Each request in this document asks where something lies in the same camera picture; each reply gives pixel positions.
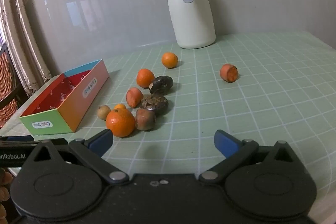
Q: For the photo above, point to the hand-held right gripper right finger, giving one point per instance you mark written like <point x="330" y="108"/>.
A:
<point x="226" y="142"/>

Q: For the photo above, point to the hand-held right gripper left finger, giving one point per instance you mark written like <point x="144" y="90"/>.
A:
<point x="101" y="140"/>

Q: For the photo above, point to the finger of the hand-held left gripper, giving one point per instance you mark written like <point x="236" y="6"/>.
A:
<point x="18" y="138"/>

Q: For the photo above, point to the large orange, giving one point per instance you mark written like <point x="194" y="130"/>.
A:
<point x="120" y="122"/>

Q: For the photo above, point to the small tan longan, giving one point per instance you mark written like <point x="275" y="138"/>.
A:
<point x="104" y="112"/>

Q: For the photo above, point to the tiny kumquat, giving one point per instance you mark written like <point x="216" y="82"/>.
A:
<point x="120" y="106"/>

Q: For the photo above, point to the colourful cardboard box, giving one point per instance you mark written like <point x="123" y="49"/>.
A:
<point x="76" y="106"/>

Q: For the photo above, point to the reddish brown fruit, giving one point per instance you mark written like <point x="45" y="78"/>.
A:
<point x="145" y="119"/>

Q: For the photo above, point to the large carrot chunk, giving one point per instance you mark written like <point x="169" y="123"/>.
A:
<point x="134" y="97"/>

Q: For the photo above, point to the rough dark fruit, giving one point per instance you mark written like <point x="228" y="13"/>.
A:
<point x="155" y="104"/>

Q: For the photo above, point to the small carrot chunk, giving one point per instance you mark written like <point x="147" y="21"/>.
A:
<point x="229" y="72"/>

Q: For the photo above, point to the medium orange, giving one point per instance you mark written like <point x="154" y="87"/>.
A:
<point x="145" y="78"/>

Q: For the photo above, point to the smooth dark fruit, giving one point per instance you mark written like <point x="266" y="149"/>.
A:
<point x="161" y="84"/>

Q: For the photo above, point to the small orange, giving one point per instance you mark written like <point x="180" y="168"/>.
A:
<point x="169" y="60"/>

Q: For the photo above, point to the green checked tablecloth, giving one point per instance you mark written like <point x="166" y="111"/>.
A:
<point x="236" y="113"/>

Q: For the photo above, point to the wooden sofa with woven cushion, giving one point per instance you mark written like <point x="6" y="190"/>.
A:
<point x="6" y="82"/>

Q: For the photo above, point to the white thermos jug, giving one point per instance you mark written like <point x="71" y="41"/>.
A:
<point x="189" y="16"/>

